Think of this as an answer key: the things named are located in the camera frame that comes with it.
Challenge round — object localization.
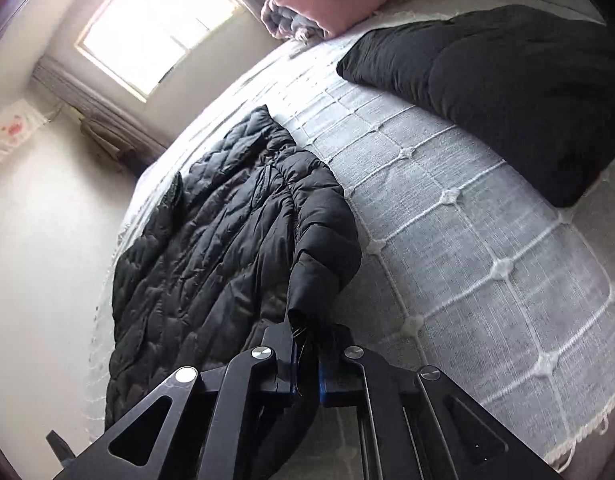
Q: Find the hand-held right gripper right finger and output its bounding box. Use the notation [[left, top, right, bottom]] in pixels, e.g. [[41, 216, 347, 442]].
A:
[[317, 324, 563, 480]]

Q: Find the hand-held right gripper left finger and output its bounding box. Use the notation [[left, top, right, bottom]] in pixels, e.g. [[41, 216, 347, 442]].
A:
[[51, 324, 299, 480]]

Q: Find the black puffer jacket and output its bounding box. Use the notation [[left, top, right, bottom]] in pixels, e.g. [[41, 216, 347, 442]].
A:
[[103, 105, 363, 477]]

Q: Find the bed with white quilted cover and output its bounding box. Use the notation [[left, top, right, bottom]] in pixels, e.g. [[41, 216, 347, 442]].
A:
[[90, 0, 615, 480]]

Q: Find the grey curtain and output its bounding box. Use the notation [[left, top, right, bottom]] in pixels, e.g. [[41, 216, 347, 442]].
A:
[[31, 57, 169, 177]]

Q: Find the black folded garment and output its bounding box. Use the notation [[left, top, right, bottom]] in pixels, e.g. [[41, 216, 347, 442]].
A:
[[336, 5, 615, 208]]

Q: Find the window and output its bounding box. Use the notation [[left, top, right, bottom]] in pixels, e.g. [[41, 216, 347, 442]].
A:
[[76, 0, 248, 103]]

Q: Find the pink folded quilt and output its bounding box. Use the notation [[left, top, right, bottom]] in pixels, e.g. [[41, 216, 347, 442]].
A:
[[260, 0, 423, 43]]

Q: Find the white wall poster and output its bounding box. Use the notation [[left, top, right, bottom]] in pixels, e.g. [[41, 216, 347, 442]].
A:
[[0, 100, 44, 163]]

